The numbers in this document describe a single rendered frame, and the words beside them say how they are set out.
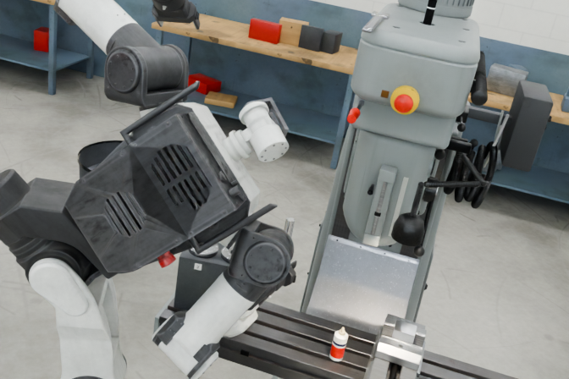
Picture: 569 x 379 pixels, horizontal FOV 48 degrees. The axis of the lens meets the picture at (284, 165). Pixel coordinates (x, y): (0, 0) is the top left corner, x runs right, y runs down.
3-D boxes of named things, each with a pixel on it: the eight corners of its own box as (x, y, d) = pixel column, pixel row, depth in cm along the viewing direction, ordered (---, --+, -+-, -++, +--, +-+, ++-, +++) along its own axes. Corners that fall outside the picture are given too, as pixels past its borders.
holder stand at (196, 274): (243, 321, 197) (252, 266, 189) (173, 308, 197) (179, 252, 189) (249, 299, 208) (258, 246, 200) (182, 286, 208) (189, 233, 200)
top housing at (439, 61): (462, 126, 138) (483, 53, 131) (344, 97, 142) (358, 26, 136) (465, 76, 180) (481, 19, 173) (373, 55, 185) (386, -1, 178)
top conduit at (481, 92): (484, 107, 138) (489, 92, 136) (465, 103, 139) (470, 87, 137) (483, 63, 178) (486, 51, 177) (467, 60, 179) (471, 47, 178)
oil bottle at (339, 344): (341, 363, 187) (349, 333, 182) (328, 359, 187) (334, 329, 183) (344, 354, 190) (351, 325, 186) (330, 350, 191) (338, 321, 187)
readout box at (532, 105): (533, 174, 179) (559, 103, 171) (500, 166, 181) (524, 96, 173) (528, 151, 197) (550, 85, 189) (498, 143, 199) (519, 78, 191)
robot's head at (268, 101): (256, 132, 126) (290, 124, 129) (240, 99, 129) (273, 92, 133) (249, 151, 130) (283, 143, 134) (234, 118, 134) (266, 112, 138)
